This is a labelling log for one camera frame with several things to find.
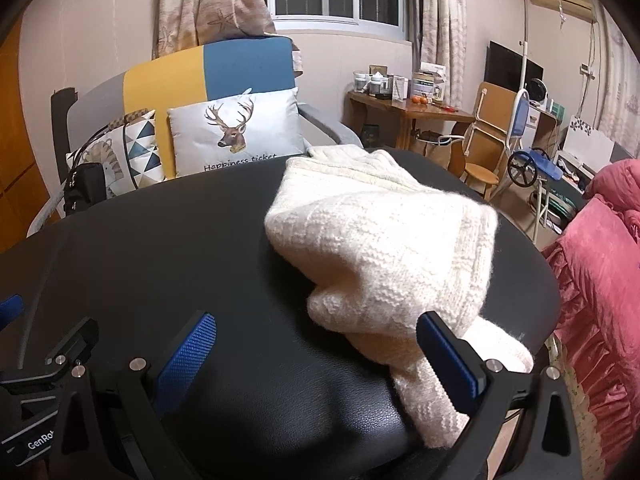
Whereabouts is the white knitted sweater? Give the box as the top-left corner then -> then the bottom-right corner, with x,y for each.
265,144 -> 534,448

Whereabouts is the pink quilted bedding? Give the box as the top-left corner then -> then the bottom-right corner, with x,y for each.
542,159 -> 640,479

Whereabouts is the small round wooden stool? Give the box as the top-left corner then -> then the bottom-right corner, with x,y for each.
463,162 -> 499,200

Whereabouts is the black handbag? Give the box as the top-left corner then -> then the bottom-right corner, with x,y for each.
63,162 -> 107,216

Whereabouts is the blue wheeled cart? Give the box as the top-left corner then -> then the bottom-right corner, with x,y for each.
506,148 -> 563,244

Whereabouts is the geometric triangle pattern cushion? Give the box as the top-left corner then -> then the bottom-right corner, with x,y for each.
66,108 -> 166,198

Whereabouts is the folded wooden chair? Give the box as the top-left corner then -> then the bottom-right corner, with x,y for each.
463,82 -> 528,179

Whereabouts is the wooden side table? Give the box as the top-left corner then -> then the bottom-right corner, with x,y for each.
346,91 -> 475,150

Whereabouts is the deer print white cushion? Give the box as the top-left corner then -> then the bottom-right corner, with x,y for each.
167,88 -> 306,177

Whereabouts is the black television screen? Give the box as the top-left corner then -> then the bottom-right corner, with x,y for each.
484,41 -> 522,92

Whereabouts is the grey yellow blue sofa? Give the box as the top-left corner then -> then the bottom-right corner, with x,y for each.
27,34 -> 365,239

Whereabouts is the right patterned curtain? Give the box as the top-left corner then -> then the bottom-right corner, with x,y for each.
421,0 -> 468,107

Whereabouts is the patterned curtain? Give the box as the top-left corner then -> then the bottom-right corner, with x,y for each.
154,0 -> 276,58
421,0 -> 468,107

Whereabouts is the left patterned curtain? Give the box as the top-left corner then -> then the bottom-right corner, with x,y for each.
154,0 -> 276,58

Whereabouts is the wall air conditioner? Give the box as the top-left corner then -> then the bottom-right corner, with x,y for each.
530,0 -> 597,23

